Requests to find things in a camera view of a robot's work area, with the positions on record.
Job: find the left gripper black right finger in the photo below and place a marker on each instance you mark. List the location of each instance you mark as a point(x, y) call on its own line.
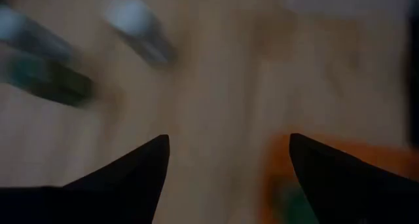
point(353, 191)

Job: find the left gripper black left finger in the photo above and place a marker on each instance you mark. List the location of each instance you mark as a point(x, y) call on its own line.
point(98, 197)

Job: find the green lid spice jar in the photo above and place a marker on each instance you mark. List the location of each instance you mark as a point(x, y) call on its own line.
point(46, 78)

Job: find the white lid spice jar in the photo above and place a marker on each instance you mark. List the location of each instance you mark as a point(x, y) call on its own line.
point(23, 32)
point(137, 27)

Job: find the orange plastic bin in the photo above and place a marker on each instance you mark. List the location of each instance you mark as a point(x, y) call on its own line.
point(278, 158)

